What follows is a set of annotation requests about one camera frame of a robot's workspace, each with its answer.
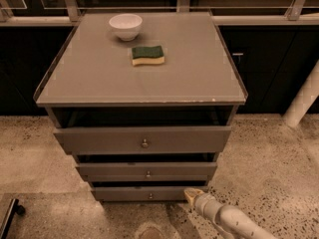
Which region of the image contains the grey bottom drawer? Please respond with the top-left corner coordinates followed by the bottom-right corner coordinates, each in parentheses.
top-left (91, 185), bottom-right (209, 203)

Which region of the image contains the white ceramic bowl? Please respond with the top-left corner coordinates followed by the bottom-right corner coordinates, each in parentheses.
top-left (109, 13), bottom-right (143, 41)

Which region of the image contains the grey drawer cabinet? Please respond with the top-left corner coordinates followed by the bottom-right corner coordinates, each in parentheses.
top-left (34, 12), bottom-right (247, 191)

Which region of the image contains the grey top drawer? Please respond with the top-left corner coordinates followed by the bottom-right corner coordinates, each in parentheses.
top-left (54, 126), bottom-right (231, 154)

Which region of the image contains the white diagonal pole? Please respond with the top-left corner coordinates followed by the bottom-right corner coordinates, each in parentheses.
top-left (283, 61), bottom-right (319, 127)

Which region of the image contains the green yellow sponge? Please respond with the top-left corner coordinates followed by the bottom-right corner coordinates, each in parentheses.
top-left (132, 46), bottom-right (165, 66)

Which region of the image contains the grey middle drawer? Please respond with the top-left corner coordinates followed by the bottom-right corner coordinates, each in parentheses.
top-left (77, 162), bottom-right (216, 182)

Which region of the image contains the grey drawer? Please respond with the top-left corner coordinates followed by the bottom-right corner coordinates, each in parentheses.
top-left (54, 126), bottom-right (231, 154)
top-left (77, 162), bottom-right (216, 182)
top-left (91, 185), bottom-right (209, 203)

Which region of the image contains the black caster base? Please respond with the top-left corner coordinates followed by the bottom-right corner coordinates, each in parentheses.
top-left (0, 198), bottom-right (26, 239)

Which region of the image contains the metal window railing frame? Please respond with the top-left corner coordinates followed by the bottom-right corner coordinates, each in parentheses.
top-left (0, 0), bottom-right (319, 28)

